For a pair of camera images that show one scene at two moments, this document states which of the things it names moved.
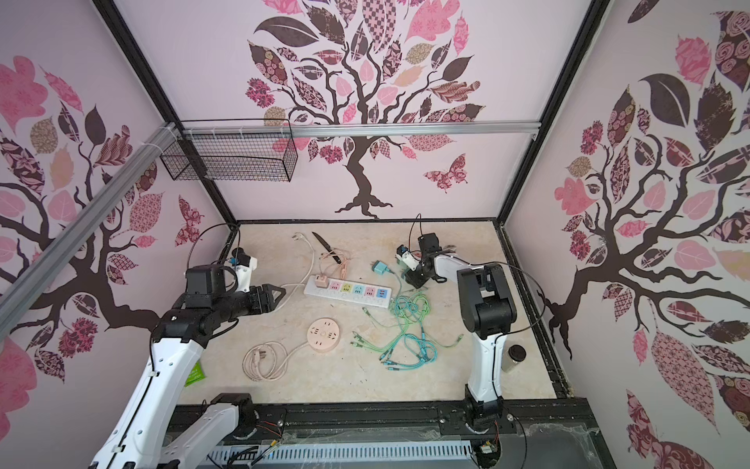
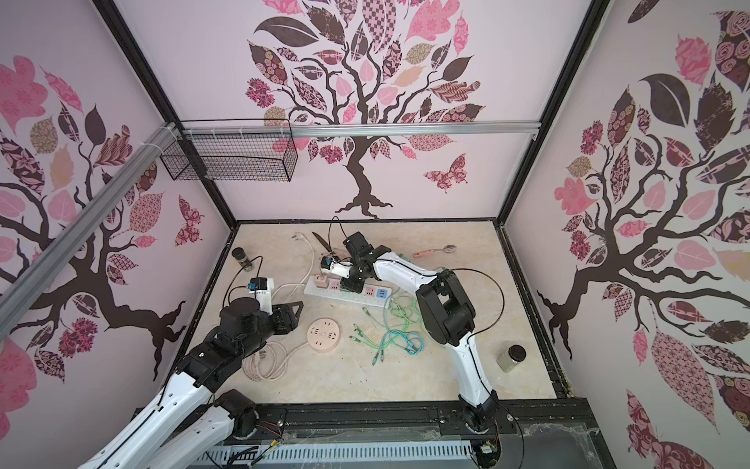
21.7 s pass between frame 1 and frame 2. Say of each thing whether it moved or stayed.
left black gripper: moved
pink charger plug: stayed
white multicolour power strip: stayed
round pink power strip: stayed
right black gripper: moved
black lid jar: stayed
